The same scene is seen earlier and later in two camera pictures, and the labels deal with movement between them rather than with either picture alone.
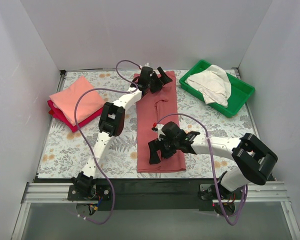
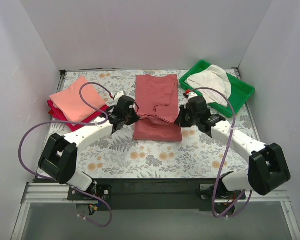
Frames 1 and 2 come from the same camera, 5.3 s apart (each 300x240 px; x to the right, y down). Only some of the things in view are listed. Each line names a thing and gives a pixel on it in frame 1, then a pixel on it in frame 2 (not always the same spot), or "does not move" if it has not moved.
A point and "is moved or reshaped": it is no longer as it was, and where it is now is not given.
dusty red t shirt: [158, 107] is moved or reshaped
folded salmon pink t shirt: [66, 100] does not move
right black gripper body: [160, 148] → [181, 118]
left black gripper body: [156, 81] → [133, 116]
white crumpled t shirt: [214, 83] does not move
